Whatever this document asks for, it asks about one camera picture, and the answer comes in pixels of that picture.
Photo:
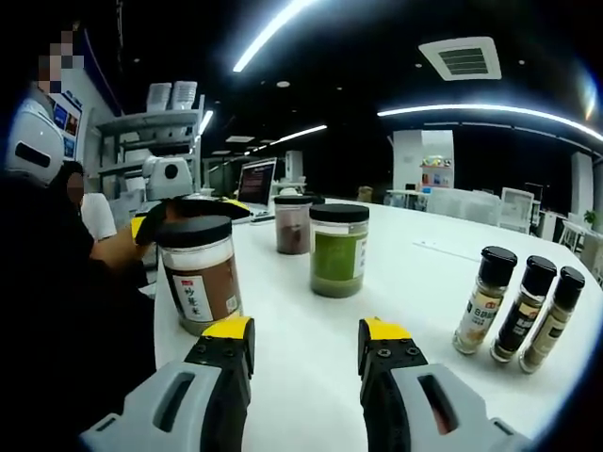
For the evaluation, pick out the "stack of white containers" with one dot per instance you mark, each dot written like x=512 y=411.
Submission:
x=159 y=96
x=184 y=95

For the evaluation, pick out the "brown label ingredient jar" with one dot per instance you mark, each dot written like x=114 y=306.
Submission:
x=202 y=282

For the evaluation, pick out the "ceiling air vent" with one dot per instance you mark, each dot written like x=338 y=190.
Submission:
x=459 y=59

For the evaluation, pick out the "white chest device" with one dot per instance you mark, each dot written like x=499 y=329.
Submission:
x=33 y=141

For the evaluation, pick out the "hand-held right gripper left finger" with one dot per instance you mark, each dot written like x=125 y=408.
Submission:
x=151 y=414

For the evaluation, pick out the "open laptop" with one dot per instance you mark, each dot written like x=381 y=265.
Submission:
x=256 y=181

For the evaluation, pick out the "potted plant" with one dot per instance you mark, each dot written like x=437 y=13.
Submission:
x=590 y=217

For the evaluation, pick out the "beige label condiment bottle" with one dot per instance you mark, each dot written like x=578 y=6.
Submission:
x=553 y=325

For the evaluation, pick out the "maroon ingredient jar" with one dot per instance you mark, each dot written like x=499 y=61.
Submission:
x=292 y=230

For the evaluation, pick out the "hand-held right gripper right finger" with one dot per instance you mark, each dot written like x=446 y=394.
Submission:
x=405 y=405

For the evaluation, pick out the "green label ingredient jar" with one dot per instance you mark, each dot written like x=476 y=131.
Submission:
x=337 y=259

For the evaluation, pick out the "white label condiment bottle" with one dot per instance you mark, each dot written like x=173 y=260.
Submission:
x=480 y=311

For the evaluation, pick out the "short ceiling light strip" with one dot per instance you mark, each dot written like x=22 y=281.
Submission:
x=304 y=134

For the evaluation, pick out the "person's black clothing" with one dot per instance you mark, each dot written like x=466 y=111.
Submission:
x=56 y=306

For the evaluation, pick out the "white chair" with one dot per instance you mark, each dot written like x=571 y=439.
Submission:
x=517 y=209

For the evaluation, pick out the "blue wall poster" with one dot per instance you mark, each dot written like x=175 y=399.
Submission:
x=73 y=124

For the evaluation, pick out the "brown bag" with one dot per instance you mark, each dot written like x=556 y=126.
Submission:
x=365 y=194

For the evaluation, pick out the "black label condiment bottle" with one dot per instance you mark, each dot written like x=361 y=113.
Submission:
x=520 y=320

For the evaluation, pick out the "colourful display shelf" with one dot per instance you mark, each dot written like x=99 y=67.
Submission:
x=435 y=176

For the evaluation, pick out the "curved ceiling light strip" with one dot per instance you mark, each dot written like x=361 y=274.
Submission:
x=494 y=110

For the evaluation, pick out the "white metal shelf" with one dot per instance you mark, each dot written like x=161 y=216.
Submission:
x=151 y=122

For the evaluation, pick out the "white table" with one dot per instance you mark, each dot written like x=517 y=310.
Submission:
x=400 y=273

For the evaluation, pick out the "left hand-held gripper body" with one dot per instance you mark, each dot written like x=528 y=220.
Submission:
x=169 y=176

